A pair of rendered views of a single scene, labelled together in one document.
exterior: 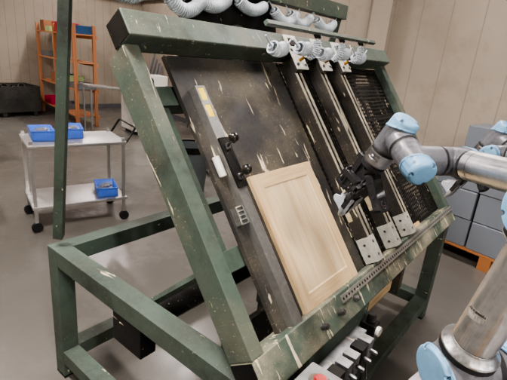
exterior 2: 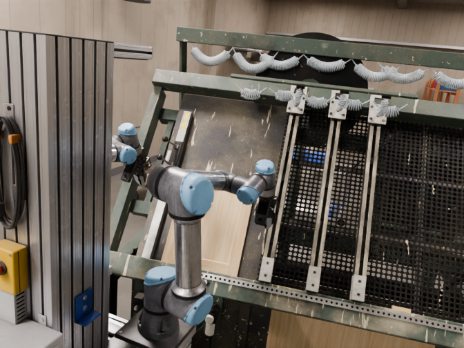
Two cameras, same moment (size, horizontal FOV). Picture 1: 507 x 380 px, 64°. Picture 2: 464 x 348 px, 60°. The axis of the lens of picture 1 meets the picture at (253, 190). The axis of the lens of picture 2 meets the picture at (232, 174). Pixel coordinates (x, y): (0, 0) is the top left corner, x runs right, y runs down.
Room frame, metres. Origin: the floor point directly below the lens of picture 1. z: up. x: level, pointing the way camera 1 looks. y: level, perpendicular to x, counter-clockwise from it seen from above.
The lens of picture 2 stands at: (0.70, -2.20, 2.02)
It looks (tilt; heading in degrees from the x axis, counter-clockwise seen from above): 16 degrees down; 63
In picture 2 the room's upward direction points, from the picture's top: 6 degrees clockwise
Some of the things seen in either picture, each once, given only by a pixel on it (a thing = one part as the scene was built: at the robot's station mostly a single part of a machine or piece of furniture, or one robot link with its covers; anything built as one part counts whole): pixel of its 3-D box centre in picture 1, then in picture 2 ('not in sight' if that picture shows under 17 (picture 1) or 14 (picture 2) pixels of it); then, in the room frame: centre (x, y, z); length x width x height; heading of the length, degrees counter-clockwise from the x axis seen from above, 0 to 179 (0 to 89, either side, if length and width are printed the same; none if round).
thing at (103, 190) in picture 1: (79, 170); not in sight; (3.96, 1.80, 0.49); 1.05 x 0.63 x 0.99; 132
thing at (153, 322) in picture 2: not in sight; (159, 314); (1.09, -0.97, 1.09); 0.15 x 0.15 x 0.10
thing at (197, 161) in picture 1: (189, 167); not in sight; (5.08, 0.85, 0.31); 0.51 x 0.49 x 0.63; 43
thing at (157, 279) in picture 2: not in sight; (161, 287); (1.09, -0.97, 1.20); 0.13 x 0.12 x 0.14; 119
